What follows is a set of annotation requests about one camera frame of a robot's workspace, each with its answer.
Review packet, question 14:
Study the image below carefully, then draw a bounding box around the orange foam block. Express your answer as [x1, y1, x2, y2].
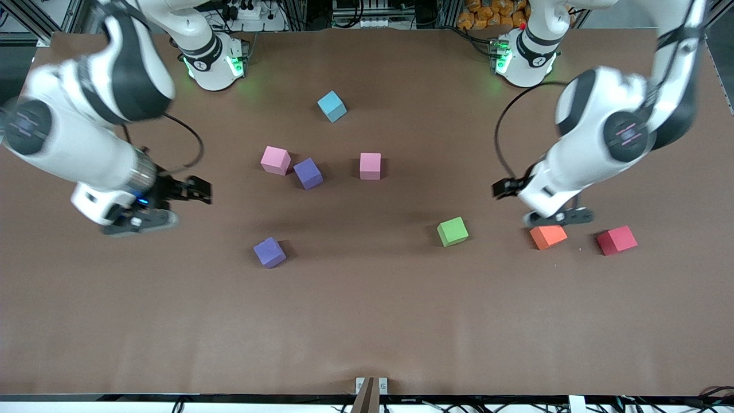
[529, 225, 568, 251]

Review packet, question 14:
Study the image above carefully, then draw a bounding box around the green foam block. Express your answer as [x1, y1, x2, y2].
[437, 217, 469, 248]

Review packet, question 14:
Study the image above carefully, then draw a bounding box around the purple foam block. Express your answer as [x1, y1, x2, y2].
[253, 237, 287, 269]
[293, 158, 324, 190]

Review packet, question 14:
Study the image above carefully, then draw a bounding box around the pink foam block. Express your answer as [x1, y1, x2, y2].
[360, 153, 382, 181]
[260, 146, 291, 176]

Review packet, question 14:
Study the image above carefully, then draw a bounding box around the red foam block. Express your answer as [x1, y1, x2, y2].
[596, 225, 638, 256]

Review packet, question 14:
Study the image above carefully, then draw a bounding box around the blue foam block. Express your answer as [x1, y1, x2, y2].
[317, 91, 348, 123]

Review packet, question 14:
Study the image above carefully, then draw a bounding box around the orange snack bag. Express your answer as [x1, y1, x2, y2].
[457, 0, 529, 30]

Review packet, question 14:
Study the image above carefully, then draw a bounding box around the white power strip with plugs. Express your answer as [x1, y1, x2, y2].
[221, 0, 263, 21]

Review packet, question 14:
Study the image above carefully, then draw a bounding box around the brown table cover sheet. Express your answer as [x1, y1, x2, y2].
[0, 29, 734, 396]

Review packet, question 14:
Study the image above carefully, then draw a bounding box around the brown pole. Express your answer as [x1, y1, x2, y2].
[350, 377, 376, 413]

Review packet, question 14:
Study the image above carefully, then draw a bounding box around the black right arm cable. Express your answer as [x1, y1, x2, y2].
[155, 113, 205, 176]

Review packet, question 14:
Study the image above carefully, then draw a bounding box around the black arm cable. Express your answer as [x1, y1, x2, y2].
[155, 113, 205, 176]
[494, 81, 571, 180]

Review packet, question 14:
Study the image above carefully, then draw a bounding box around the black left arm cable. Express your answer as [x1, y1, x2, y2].
[494, 81, 571, 180]

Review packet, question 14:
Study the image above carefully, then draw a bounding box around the black base cable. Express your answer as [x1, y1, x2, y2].
[453, 26, 497, 58]

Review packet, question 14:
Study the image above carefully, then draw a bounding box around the aluminium frame strut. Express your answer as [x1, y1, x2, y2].
[705, 0, 734, 36]
[0, 0, 87, 48]

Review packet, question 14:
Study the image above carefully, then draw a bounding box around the white metal bracket pair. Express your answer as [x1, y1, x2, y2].
[355, 376, 389, 396]

